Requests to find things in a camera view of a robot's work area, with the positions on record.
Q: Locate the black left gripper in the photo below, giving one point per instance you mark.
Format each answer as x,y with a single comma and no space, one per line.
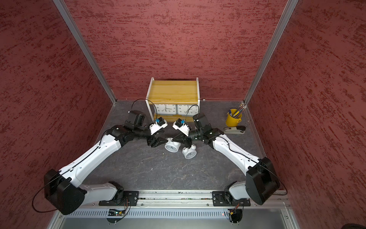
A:
157,142

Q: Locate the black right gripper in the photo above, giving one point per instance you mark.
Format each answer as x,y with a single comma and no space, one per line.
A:
182,138

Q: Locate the white twin bell alarm clock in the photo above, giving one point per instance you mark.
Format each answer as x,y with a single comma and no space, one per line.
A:
172,146

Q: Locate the grey square alarm clock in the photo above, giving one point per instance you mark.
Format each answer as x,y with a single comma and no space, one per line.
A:
187,110
166,109

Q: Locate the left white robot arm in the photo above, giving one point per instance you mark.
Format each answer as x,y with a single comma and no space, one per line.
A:
64,188

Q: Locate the yellow metal pen bucket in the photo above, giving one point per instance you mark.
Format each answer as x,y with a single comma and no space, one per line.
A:
232,120

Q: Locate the white black stapler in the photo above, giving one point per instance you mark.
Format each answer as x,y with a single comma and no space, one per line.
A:
238,130

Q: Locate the bundle of pencils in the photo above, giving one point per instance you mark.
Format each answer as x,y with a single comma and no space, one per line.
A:
239,110

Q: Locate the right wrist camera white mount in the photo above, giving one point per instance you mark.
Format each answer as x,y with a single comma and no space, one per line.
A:
182,126

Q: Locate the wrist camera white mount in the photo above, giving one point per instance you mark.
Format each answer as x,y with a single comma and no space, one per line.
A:
182,126
157,125

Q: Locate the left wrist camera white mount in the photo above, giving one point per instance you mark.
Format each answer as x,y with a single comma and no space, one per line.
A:
157,125

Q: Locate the wooden white frame shelf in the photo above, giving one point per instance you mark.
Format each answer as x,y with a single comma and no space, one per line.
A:
176,92

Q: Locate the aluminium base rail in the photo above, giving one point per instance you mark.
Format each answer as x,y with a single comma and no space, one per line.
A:
187,199

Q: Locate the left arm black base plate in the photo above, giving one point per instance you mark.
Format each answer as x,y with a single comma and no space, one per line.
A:
122,198

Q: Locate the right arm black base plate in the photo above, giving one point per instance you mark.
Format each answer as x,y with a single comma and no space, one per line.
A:
224,199

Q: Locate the perforated grey cable tray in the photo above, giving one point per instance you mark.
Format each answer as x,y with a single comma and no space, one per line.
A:
136,213

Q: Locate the left aluminium corner post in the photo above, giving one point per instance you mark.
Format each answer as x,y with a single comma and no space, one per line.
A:
67,17

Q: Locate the aluminium corner post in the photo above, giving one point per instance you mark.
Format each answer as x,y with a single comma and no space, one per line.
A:
67,17
280,28

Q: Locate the right aluminium corner post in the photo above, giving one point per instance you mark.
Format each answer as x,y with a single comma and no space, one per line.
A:
280,28

